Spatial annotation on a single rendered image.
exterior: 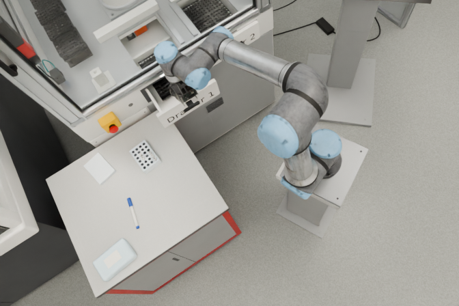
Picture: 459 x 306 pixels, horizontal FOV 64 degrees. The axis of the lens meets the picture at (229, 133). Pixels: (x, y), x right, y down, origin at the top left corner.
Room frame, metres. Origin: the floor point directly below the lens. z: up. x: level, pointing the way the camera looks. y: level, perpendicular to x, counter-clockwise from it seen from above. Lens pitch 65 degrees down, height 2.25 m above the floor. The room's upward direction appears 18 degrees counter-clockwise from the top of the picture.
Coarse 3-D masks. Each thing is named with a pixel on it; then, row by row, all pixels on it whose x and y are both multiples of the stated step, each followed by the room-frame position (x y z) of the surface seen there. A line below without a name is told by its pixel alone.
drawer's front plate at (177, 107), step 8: (208, 88) 0.85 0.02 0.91; (216, 88) 0.86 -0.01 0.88; (200, 96) 0.84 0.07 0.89; (208, 96) 0.85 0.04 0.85; (176, 104) 0.81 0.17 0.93; (184, 104) 0.82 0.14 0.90; (200, 104) 0.83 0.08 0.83; (160, 112) 0.80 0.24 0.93; (168, 112) 0.79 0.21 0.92; (176, 112) 0.80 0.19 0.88; (160, 120) 0.78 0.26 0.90; (176, 120) 0.80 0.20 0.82
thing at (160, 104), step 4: (148, 88) 1.00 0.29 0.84; (152, 88) 0.99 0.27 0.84; (148, 92) 0.93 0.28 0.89; (152, 92) 0.97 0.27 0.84; (156, 92) 0.96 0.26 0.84; (152, 96) 0.91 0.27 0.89; (156, 96) 0.94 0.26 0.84; (172, 96) 0.91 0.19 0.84; (152, 100) 0.89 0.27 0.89; (156, 100) 0.92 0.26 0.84; (160, 100) 0.91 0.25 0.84; (164, 100) 0.91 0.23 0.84; (168, 100) 0.90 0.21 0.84; (172, 100) 0.89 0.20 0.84; (176, 100) 0.89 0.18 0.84; (156, 104) 0.86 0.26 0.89; (160, 104) 0.90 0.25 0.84; (164, 104) 0.89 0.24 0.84; (168, 104) 0.88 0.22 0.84; (156, 108) 0.86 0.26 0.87; (160, 108) 0.84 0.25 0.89; (164, 108) 0.87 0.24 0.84
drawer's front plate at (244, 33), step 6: (252, 24) 1.08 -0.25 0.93; (258, 24) 1.08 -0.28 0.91; (240, 30) 1.07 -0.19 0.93; (246, 30) 1.07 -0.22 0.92; (252, 30) 1.07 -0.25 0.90; (258, 30) 1.08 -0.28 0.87; (234, 36) 1.05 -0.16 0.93; (240, 36) 1.06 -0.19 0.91; (246, 36) 1.06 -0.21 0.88; (252, 36) 1.07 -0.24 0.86; (258, 36) 1.08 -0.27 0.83; (246, 42) 1.06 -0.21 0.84
